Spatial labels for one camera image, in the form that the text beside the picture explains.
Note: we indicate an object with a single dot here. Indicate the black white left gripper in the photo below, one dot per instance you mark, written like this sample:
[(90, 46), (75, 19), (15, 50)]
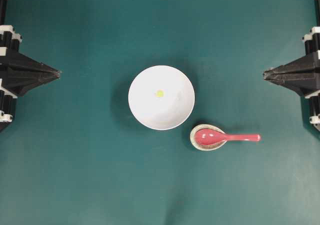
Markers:
[(18, 74)]

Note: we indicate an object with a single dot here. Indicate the yellow hexagonal prism block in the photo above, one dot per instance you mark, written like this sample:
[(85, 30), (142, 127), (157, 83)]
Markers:
[(159, 93)]

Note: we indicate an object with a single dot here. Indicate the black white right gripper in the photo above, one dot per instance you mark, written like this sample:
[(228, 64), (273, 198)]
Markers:
[(296, 75)]

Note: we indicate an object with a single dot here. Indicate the black left frame rail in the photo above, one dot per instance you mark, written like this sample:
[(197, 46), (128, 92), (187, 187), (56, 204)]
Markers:
[(3, 9)]

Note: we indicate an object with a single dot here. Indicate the black right frame rail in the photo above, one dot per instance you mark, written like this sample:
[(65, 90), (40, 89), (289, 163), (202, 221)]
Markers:
[(317, 11)]

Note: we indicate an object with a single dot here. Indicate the black frame rail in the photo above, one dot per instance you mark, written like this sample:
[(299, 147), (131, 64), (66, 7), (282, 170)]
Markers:
[(3, 9), (317, 11)]

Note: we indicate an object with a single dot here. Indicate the white round bowl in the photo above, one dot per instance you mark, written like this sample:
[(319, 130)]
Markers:
[(161, 113)]

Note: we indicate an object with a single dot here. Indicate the speckled ceramic spoon rest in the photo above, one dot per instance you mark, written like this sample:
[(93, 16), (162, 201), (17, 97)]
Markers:
[(205, 148)]

